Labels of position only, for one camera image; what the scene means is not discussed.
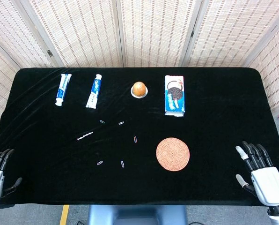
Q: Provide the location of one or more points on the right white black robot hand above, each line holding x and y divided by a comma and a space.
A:
267, 182

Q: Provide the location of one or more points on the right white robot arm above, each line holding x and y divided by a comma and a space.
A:
278, 218

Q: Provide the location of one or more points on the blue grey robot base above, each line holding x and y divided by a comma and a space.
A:
137, 215

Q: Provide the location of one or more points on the yellow floor tape strip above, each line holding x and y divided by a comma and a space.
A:
64, 215

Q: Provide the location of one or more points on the black velvet table cloth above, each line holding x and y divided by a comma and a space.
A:
212, 122

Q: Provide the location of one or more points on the round woven orange coaster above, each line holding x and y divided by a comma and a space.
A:
173, 154

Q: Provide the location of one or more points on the blue white toothpaste tube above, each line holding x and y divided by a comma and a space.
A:
94, 92
62, 89

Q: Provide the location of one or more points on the blue white cookie box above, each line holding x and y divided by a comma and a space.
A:
174, 96

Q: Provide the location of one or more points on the dark metal screen hinge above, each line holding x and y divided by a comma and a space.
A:
50, 53
192, 33

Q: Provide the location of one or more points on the small silver dish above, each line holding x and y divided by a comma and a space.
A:
139, 96

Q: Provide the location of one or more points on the brown round ball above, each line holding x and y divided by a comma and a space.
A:
139, 88

